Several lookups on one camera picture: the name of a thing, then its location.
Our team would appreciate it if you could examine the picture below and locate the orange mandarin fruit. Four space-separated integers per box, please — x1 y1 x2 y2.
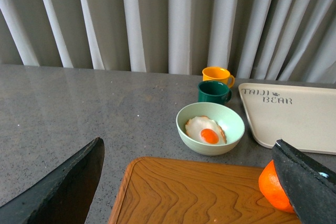
258 160 295 214

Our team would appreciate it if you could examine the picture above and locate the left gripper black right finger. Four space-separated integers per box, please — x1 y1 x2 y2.
272 140 335 223

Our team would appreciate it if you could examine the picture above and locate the fake fried egg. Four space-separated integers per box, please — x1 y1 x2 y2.
185 116 227 145

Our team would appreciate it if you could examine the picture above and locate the grey white curtain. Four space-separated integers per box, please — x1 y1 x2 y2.
1 0 335 84

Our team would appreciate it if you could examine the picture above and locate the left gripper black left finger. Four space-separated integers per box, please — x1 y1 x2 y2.
1 137 104 223

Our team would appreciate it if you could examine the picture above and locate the wooden cutting board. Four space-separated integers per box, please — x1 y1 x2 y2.
109 157 299 223

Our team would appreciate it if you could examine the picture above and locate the cream bear tray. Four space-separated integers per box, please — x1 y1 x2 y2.
238 83 335 155

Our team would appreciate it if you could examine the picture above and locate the yellow mug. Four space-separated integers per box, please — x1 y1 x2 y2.
202 67 235 88

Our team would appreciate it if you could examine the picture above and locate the dark green mug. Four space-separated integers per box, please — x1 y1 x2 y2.
198 80 232 105

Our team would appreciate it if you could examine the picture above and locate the light green bowl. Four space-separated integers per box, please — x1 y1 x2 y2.
176 102 245 156

